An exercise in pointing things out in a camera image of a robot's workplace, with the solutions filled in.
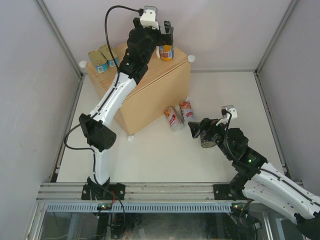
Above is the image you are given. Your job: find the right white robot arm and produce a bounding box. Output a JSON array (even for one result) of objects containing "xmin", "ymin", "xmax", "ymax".
[{"xmin": 188, "ymin": 118, "xmax": 320, "ymax": 240}]

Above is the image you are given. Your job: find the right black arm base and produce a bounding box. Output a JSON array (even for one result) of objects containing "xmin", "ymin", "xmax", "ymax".
[{"xmin": 212, "ymin": 183, "xmax": 259, "ymax": 202}]

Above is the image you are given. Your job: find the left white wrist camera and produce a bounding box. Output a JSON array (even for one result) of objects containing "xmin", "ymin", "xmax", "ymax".
[{"xmin": 140, "ymin": 5, "xmax": 160, "ymax": 30}]

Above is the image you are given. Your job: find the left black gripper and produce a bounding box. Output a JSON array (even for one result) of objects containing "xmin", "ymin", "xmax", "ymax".
[{"xmin": 133, "ymin": 18, "xmax": 173, "ymax": 64}]

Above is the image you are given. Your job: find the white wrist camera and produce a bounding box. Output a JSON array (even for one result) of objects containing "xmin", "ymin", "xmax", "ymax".
[
  {"xmin": 140, "ymin": 5, "xmax": 160, "ymax": 30},
  {"xmin": 216, "ymin": 105, "xmax": 238, "ymax": 126}
]

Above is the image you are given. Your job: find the red white can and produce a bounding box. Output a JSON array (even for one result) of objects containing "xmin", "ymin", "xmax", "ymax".
[
  {"xmin": 179, "ymin": 100, "xmax": 196, "ymax": 125},
  {"xmin": 163, "ymin": 106, "xmax": 183, "ymax": 132}
]

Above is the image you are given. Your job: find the dark navy cylindrical can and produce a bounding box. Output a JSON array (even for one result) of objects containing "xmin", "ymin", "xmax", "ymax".
[{"xmin": 200, "ymin": 130, "xmax": 217, "ymax": 148}]

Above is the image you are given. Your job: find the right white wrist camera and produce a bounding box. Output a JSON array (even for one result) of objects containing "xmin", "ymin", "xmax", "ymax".
[{"xmin": 216, "ymin": 105, "xmax": 238, "ymax": 126}]

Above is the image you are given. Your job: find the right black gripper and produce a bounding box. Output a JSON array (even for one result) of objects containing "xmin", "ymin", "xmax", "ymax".
[{"xmin": 188, "ymin": 117, "xmax": 233, "ymax": 160}]

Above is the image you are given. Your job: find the aluminium rail frame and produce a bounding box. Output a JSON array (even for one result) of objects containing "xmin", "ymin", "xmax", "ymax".
[{"xmin": 36, "ymin": 182, "xmax": 222, "ymax": 203}]

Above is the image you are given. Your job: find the blue vegetable cylindrical can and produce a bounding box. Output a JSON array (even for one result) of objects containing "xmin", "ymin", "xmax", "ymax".
[{"xmin": 156, "ymin": 45, "xmax": 174, "ymax": 61}]

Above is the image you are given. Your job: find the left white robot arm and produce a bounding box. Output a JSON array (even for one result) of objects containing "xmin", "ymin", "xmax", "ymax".
[{"xmin": 79, "ymin": 18, "xmax": 174, "ymax": 200}]

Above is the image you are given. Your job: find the gold rectangular tin can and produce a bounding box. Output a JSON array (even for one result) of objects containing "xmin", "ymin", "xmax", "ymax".
[{"xmin": 99, "ymin": 45, "xmax": 119, "ymax": 68}]

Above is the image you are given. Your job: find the wooden cube counter box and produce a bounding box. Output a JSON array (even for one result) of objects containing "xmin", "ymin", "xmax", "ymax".
[{"xmin": 86, "ymin": 46, "xmax": 191, "ymax": 135}]

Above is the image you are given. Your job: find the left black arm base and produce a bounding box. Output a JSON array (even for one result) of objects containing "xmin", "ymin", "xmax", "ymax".
[{"xmin": 81, "ymin": 182, "xmax": 126, "ymax": 201}]

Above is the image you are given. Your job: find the left black camera cable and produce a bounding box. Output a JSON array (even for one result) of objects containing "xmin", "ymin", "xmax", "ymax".
[{"xmin": 63, "ymin": 5, "xmax": 145, "ymax": 176}]

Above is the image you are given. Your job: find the blue slotted cable duct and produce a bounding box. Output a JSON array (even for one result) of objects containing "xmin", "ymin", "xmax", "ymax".
[{"xmin": 46, "ymin": 202, "xmax": 232, "ymax": 214}]

